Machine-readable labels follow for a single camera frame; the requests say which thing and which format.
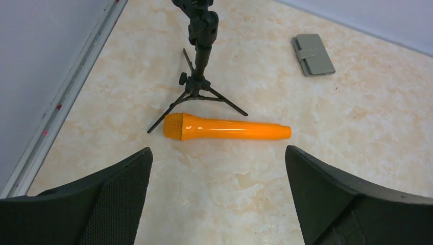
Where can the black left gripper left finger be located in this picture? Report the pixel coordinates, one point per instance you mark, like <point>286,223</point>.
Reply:
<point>102,208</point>

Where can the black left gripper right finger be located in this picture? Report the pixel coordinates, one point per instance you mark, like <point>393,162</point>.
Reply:
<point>336,207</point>

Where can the grey leather card holder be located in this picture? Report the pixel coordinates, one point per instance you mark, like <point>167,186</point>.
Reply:
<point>312,55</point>

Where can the orange toy microphone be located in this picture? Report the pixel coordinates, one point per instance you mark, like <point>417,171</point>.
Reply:
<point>183,126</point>

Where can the black tripod microphone stand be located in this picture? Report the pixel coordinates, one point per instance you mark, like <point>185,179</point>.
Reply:
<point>202,33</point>

